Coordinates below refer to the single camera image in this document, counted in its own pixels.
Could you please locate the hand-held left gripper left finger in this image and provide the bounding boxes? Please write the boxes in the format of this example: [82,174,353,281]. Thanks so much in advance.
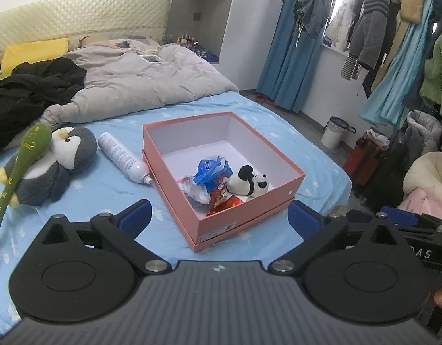
[39,198,172,274]

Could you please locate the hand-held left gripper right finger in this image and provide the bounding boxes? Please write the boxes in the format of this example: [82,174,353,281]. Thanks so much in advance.
[268,200,405,273]

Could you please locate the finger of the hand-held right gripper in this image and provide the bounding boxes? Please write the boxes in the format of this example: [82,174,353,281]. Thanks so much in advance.
[381,206,442,237]

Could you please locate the pink cardboard box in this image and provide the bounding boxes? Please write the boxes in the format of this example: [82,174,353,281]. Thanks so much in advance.
[142,112,307,253]

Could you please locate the small panda plush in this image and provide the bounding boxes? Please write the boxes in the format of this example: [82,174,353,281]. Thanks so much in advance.
[226,165,270,197]

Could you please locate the bright red snack packet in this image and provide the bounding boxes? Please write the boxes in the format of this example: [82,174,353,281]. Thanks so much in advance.
[206,187,243,218]

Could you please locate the blue snack bag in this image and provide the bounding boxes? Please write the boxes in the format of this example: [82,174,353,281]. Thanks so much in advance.
[193,155,231,191]

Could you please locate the pink garment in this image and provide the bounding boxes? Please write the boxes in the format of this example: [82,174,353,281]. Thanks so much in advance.
[397,189,442,223]

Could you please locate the black suitcase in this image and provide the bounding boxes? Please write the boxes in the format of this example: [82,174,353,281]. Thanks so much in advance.
[361,129,422,216]

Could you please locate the cream fleece garment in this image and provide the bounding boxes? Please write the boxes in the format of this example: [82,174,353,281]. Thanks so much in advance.
[402,151,442,202]

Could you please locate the white spray can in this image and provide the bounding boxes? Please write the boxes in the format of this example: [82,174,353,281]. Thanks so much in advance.
[98,132,153,185]

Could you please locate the red suitcase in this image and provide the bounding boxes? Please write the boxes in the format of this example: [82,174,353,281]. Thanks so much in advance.
[343,127,390,187]

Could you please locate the white trash bin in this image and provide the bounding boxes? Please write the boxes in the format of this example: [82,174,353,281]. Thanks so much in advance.
[321,116,354,150]

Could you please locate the grey puffer jacket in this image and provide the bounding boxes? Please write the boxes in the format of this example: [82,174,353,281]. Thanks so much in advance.
[404,110,442,159]

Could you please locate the grey penguin plush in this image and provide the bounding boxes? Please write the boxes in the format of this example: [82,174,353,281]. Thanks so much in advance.
[0,126,98,208]

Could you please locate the green plush bat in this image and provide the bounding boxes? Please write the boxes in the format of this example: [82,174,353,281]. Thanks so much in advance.
[0,124,53,259]

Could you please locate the hanging clothes on rack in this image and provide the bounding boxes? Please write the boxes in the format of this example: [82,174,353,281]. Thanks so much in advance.
[361,0,442,126]

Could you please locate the grey duvet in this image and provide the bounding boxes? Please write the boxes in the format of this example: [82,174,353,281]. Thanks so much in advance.
[39,41,239,126]

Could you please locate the green fleece garment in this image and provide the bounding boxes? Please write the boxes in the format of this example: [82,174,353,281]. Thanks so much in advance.
[420,25,442,116]

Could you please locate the blue curtain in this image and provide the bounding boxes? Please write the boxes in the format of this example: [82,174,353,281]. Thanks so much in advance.
[256,0,336,114]

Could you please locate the black clothing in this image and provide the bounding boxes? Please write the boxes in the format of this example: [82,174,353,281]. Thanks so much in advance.
[0,57,88,159]

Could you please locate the pink patterned pillow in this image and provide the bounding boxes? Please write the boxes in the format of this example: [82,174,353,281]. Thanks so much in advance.
[77,33,160,49]

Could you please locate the row of small bottles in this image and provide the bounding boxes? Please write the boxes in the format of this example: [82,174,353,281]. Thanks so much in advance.
[171,34,200,48]

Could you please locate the dark grey striped jacket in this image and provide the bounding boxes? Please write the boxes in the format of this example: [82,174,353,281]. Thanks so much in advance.
[341,0,401,80]

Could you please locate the yellow pillow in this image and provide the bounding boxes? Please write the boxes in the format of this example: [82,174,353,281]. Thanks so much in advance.
[0,37,70,78]

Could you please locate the grey white cabinet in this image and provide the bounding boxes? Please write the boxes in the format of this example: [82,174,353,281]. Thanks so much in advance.
[165,0,293,94]

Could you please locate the hanging white coat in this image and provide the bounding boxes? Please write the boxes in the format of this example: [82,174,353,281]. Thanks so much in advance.
[325,0,368,49]

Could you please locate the cream quilted headboard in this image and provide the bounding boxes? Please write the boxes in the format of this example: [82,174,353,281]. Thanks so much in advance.
[0,0,171,63]

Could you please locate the hanging denim jacket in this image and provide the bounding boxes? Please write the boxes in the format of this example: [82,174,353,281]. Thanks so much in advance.
[293,0,338,38]

